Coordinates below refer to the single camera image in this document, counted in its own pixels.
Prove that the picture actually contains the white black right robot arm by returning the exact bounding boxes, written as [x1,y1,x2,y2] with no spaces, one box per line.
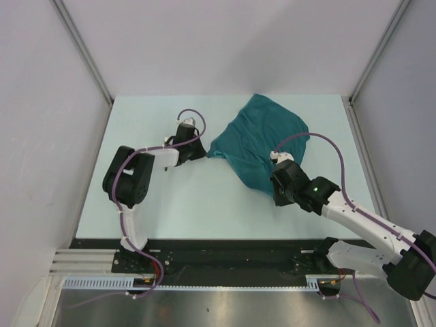
[270,153,435,301]

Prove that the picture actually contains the left aluminium corner post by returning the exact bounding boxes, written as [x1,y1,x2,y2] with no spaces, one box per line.
[50,0,114,108]

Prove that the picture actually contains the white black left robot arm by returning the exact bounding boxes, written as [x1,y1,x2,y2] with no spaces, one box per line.
[102,117,206,273]

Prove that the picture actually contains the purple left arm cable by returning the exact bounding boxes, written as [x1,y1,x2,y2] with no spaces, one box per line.
[64,108,207,309]

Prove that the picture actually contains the white slotted cable duct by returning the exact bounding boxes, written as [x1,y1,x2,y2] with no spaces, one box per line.
[63,275,321,291]

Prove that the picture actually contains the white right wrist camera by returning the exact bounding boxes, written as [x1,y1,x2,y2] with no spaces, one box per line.
[270,151,294,165]

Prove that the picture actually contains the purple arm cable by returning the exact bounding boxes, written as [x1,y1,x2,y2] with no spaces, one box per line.
[274,132,436,324]
[64,108,207,309]

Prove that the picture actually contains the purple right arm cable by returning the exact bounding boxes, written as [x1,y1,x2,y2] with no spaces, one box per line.
[274,132,436,324]

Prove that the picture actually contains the teal cloth napkin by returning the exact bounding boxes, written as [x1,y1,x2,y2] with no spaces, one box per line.
[207,94,310,196]

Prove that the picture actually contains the right aluminium corner post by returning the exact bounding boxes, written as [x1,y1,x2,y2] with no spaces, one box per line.
[348,0,413,106]

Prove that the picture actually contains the aluminium frame rail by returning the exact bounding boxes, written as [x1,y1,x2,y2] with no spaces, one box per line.
[342,97,435,326]

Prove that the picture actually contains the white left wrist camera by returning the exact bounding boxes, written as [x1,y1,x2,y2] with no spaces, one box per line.
[176,117,196,127]

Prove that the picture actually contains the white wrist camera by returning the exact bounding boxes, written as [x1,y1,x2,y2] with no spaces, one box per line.
[176,117,196,127]
[270,151,294,165]

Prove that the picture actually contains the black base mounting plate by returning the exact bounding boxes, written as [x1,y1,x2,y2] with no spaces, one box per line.
[69,238,345,276]

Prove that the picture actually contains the aluminium corner post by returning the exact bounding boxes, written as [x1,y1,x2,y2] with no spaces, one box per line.
[50,0,114,108]
[348,0,413,106]

